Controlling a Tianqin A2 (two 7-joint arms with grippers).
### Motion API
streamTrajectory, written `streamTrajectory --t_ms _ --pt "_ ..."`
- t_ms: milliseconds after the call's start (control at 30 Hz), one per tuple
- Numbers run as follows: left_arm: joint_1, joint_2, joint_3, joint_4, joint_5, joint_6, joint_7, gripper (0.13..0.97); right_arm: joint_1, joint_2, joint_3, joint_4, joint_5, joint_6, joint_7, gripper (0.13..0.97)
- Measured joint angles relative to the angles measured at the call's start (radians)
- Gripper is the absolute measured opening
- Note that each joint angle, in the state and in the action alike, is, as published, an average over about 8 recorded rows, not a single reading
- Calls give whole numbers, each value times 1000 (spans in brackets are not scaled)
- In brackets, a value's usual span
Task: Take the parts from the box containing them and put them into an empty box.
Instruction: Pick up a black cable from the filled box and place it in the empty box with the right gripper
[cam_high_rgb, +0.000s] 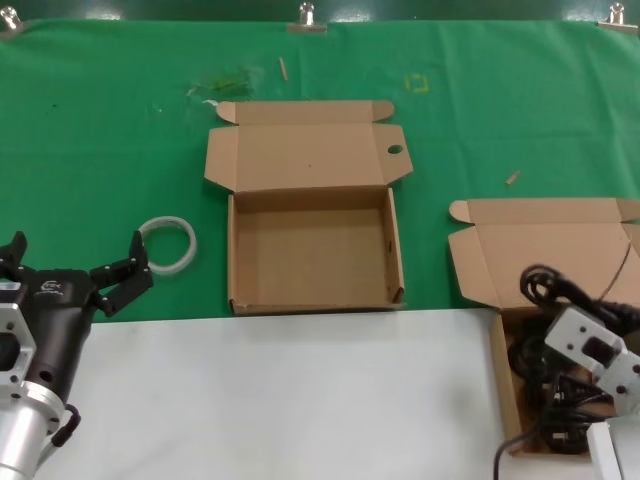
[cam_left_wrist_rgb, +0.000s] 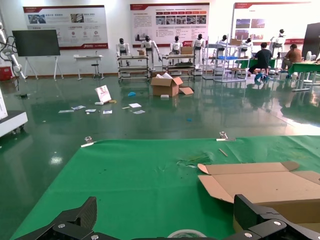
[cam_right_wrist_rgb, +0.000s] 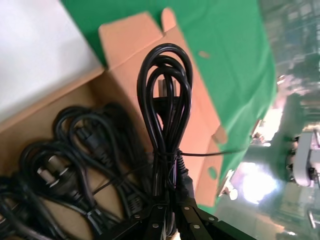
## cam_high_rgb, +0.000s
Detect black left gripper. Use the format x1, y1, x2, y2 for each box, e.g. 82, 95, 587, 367
0, 229, 155, 402

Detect black cable bundle with tie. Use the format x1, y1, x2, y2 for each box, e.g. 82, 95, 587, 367
519, 243, 640, 329

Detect cardboard box with round hole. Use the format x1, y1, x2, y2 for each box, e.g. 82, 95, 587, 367
203, 99, 414, 316

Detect clear tape roll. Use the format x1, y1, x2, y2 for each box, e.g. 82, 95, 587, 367
137, 215, 198, 277

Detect green table cloth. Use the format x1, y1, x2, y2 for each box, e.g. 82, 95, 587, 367
0, 18, 640, 326

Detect clear plastic wrapper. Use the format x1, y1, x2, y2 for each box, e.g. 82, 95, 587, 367
185, 64, 262, 99

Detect metal binder clip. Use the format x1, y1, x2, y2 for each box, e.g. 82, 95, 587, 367
286, 1, 329, 34
597, 2, 640, 32
0, 7, 32, 41

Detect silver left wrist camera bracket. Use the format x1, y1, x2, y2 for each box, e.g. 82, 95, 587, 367
0, 279, 39, 401

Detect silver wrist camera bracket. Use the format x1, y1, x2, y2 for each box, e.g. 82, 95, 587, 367
0, 279, 39, 401
543, 304, 640, 417

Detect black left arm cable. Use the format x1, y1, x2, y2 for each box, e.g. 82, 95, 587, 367
51, 402, 82, 449

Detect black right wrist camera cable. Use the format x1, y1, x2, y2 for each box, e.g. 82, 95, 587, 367
492, 429, 544, 480

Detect cardboard box of cables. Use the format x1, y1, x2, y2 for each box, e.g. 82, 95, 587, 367
447, 197, 640, 457

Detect pile of black cables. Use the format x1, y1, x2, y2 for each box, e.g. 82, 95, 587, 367
507, 319, 617, 454

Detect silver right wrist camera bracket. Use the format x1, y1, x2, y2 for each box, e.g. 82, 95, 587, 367
543, 304, 640, 417

